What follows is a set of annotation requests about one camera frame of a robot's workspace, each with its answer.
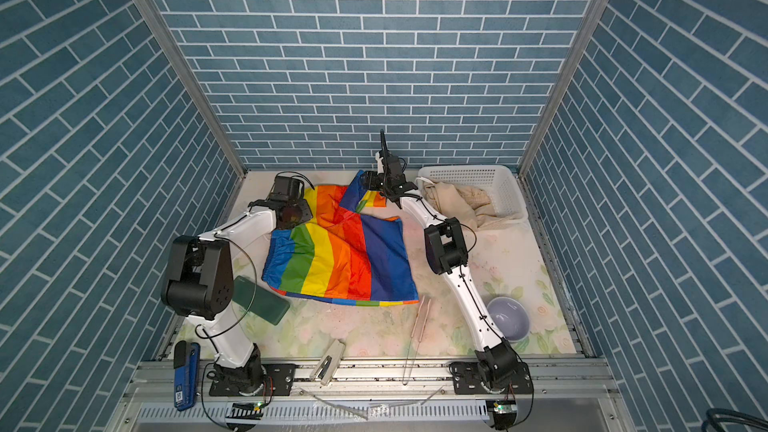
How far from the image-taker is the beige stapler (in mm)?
745

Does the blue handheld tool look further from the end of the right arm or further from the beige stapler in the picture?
the end of the right arm

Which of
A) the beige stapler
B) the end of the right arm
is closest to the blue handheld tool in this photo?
the beige stapler

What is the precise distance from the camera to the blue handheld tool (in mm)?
703

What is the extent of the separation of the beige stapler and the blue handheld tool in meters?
0.29
